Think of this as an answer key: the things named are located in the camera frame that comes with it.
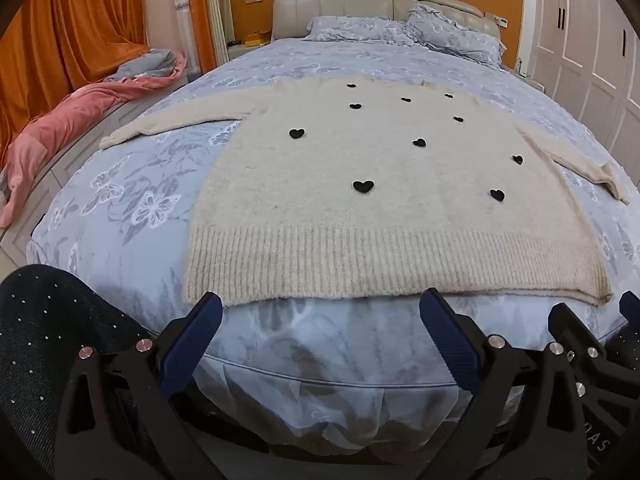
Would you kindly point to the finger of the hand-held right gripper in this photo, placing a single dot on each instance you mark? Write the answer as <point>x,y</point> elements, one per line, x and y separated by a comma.
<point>575,327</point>
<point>631,305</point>

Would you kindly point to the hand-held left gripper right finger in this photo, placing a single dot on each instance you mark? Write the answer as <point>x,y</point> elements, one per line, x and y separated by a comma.
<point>450,342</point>

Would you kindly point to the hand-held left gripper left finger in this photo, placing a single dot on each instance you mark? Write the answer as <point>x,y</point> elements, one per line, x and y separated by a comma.
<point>192,342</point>

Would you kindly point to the cream sweater with black hearts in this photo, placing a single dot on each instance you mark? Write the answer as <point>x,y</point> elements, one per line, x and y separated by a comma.
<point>380,200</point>

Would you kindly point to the bed with blue floral sheet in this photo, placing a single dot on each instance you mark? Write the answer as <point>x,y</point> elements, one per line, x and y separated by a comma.
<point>160,210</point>

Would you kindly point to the pink and grey quilt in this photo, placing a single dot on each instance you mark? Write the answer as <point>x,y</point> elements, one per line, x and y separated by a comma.
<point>55,130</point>

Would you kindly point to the white wardrobe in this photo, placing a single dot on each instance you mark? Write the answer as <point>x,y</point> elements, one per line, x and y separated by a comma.
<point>585,45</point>

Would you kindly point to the white nightstand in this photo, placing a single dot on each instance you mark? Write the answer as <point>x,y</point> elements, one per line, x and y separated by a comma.
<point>240,49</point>

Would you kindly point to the blue floral pillow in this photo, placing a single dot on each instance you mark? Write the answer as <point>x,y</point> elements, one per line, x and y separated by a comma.
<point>350,29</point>
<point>450,32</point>

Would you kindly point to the yellow box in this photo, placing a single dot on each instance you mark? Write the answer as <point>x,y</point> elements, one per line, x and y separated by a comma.
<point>257,38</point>

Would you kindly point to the orange curtain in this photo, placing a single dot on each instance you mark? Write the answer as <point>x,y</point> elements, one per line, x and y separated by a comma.
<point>65,25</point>

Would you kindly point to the beige padded headboard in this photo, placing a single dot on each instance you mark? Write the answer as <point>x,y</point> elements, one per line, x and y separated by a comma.
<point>345,7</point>

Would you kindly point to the beige ribbed wall trim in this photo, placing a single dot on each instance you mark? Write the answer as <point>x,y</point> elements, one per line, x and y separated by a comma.
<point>220,5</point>

